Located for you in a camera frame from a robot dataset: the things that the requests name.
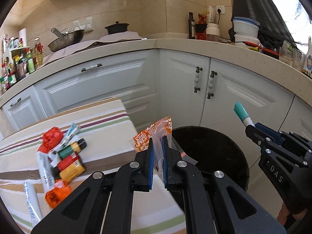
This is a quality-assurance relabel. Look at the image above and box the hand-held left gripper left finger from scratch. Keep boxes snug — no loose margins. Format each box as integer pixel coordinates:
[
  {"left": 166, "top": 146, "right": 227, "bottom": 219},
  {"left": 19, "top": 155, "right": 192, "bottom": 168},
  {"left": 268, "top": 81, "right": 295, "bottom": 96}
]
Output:
[{"left": 31, "top": 138, "right": 156, "bottom": 234}]

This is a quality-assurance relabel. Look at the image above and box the black round trash bin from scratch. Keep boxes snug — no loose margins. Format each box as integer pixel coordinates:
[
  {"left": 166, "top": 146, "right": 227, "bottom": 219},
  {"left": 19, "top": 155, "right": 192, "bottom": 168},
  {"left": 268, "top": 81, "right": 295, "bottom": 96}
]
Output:
[{"left": 171, "top": 126, "right": 249, "bottom": 198}]

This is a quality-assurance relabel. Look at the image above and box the blue white sachet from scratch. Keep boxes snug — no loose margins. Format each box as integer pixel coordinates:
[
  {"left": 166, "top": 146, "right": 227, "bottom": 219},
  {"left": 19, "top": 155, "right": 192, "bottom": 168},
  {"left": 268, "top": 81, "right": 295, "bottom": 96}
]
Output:
[{"left": 62, "top": 123, "right": 80, "bottom": 143}]

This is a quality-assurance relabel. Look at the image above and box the black lidded pot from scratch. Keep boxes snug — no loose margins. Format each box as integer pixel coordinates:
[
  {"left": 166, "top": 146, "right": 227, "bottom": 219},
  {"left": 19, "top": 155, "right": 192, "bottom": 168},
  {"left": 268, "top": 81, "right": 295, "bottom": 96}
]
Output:
[{"left": 105, "top": 21, "right": 130, "bottom": 35}]

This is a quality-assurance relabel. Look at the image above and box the stack of white containers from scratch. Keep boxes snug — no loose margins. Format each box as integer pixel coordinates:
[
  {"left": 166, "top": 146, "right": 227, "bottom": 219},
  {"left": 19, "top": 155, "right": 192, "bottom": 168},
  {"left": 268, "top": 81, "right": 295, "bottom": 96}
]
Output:
[{"left": 232, "top": 17, "right": 261, "bottom": 45}]

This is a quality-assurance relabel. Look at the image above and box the white cabinet drawer front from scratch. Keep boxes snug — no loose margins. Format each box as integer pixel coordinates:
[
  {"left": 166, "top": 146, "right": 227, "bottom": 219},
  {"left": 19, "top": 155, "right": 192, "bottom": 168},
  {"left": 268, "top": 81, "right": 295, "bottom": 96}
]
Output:
[{"left": 34, "top": 49, "right": 159, "bottom": 128}]

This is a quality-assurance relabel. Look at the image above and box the dark mesh curtain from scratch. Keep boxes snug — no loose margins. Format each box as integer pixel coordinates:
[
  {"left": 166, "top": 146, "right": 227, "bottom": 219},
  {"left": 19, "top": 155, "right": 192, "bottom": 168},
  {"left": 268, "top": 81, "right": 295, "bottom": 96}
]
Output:
[{"left": 231, "top": 0, "right": 297, "bottom": 45}]

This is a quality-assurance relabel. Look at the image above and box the cluster of condiment bottles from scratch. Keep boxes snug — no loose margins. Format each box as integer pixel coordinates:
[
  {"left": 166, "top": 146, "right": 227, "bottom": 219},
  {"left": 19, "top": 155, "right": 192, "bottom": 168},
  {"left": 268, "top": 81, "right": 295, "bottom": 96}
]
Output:
[{"left": 0, "top": 35, "right": 46, "bottom": 93}]

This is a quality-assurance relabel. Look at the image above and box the person's right hand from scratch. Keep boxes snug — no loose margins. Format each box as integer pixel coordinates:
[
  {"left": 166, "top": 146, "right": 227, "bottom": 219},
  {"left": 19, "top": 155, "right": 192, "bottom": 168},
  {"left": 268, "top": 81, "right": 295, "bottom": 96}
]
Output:
[{"left": 279, "top": 196, "right": 309, "bottom": 230}]

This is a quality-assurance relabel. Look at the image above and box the paper towel roll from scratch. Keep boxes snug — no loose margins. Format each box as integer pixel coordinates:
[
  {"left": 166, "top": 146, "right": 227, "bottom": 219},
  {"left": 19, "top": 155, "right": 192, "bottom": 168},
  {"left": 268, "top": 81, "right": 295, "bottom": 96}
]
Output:
[{"left": 19, "top": 28, "right": 27, "bottom": 47}]

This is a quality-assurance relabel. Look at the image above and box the white packet with green print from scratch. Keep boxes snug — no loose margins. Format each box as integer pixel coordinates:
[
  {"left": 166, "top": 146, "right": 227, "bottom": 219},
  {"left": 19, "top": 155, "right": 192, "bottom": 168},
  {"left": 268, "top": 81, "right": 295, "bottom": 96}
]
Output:
[{"left": 23, "top": 180, "right": 42, "bottom": 228}]

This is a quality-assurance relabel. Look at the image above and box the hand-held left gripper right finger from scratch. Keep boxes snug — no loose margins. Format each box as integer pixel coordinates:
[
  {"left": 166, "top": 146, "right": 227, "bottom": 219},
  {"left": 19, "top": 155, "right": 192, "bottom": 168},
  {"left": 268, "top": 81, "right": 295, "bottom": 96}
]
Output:
[{"left": 161, "top": 136, "right": 287, "bottom": 234}]

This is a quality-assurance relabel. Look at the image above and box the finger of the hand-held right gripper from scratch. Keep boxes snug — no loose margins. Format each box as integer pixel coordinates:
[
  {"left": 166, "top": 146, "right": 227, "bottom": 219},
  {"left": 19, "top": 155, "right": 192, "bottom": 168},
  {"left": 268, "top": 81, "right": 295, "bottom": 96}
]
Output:
[
  {"left": 254, "top": 122, "right": 312, "bottom": 156},
  {"left": 245, "top": 125, "right": 309, "bottom": 168}
]

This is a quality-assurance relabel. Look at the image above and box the white plastic bottle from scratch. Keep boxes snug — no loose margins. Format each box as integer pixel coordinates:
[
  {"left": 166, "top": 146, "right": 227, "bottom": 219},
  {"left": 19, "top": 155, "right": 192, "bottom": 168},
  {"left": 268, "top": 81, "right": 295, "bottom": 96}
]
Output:
[{"left": 304, "top": 36, "right": 312, "bottom": 76}]

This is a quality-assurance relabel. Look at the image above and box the silver foil wrapper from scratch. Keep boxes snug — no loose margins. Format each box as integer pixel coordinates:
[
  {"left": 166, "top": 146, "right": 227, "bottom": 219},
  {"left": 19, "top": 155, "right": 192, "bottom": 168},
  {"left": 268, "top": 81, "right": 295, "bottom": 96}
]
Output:
[{"left": 36, "top": 149, "right": 57, "bottom": 193}]

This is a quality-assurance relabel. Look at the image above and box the orange crumpled wrapper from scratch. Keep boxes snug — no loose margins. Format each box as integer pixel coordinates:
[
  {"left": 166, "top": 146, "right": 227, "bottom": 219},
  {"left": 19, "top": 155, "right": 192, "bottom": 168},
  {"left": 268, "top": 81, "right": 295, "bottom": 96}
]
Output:
[{"left": 45, "top": 179, "right": 72, "bottom": 209}]

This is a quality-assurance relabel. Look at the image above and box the orange white snack packet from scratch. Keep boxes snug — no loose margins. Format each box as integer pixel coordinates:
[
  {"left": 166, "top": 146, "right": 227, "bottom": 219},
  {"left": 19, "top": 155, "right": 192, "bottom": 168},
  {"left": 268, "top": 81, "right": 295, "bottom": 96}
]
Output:
[{"left": 132, "top": 116, "right": 198, "bottom": 183}]

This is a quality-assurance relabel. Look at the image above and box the dark glass bottle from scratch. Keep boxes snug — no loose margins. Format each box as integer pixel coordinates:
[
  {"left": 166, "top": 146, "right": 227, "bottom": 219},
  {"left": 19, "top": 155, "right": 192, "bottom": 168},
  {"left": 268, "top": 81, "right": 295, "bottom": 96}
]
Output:
[{"left": 188, "top": 12, "right": 196, "bottom": 40}]

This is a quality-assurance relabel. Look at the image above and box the red handled utensil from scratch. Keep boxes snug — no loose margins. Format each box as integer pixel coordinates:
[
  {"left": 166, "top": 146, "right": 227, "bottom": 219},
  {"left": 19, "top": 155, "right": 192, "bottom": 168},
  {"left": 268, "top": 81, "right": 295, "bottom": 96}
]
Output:
[{"left": 242, "top": 41, "right": 279, "bottom": 57}]

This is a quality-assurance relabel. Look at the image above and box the white plastic pouch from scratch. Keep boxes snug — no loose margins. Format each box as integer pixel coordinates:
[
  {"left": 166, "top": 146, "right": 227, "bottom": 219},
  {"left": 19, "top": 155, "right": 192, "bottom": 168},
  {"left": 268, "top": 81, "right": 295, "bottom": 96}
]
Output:
[{"left": 207, "top": 5, "right": 217, "bottom": 24}]

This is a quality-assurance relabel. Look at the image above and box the steel wok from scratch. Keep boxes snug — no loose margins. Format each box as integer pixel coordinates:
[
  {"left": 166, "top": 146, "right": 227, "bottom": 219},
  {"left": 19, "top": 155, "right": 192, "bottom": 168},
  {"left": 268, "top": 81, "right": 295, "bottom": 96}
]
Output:
[{"left": 47, "top": 28, "right": 85, "bottom": 52}]

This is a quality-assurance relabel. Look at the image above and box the grey stove cover paper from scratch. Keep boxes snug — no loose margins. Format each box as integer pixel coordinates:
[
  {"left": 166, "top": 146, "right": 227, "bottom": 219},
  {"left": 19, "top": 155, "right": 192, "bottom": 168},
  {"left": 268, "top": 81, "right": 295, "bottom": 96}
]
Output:
[{"left": 36, "top": 30, "right": 148, "bottom": 67}]

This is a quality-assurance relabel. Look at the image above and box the clear glass cup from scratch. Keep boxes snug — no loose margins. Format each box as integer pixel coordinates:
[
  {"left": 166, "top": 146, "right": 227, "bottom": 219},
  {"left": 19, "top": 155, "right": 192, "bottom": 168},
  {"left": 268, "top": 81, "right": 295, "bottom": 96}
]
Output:
[
  {"left": 279, "top": 40, "right": 293, "bottom": 65},
  {"left": 291, "top": 48, "right": 307, "bottom": 70}
]

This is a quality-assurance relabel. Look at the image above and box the black power cable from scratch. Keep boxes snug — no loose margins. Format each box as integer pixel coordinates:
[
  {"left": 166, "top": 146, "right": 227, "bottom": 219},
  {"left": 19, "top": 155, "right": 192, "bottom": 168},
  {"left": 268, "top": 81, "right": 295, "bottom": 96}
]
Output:
[{"left": 218, "top": 12, "right": 235, "bottom": 44}]

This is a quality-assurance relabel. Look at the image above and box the red plastic bag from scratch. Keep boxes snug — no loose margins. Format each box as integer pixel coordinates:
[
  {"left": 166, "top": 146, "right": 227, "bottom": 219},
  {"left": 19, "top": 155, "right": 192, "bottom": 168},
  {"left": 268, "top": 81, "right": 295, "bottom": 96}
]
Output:
[{"left": 38, "top": 126, "right": 63, "bottom": 154}]

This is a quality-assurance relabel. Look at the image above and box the white cabinet door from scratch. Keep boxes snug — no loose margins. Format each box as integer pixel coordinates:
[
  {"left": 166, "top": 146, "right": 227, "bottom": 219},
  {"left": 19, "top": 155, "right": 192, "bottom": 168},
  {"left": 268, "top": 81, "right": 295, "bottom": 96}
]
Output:
[
  {"left": 279, "top": 95, "right": 312, "bottom": 143},
  {"left": 202, "top": 58, "right": 296, "bottom": 149},
  {"left": 0, "top": 86, "right": 47, "bottom": 138},
  {"left": 158, "top": 51, "right": 211, "bottom": 128}
]

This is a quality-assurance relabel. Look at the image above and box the striped tablecloth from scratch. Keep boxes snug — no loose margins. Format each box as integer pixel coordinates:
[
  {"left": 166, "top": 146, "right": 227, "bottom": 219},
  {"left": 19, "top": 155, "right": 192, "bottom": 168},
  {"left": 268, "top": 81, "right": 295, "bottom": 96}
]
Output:
[{"left": 0, "top": 97, "right": 187, "bottom": 234}]

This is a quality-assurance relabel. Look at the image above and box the white lidded jar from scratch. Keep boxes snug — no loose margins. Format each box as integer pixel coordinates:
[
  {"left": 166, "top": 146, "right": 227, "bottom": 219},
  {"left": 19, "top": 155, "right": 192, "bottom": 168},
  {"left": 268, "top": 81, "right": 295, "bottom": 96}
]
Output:
[{"left": 205, "top": 23, "right": 221, "bottom": 42}]

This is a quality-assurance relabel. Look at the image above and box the teal white tube packet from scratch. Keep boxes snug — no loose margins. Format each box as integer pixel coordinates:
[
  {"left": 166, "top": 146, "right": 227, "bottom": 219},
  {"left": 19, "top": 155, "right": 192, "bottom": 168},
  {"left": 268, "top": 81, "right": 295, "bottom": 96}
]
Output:
[{"left": 234, "top": 102, "right": 255, "bottom": 128}]

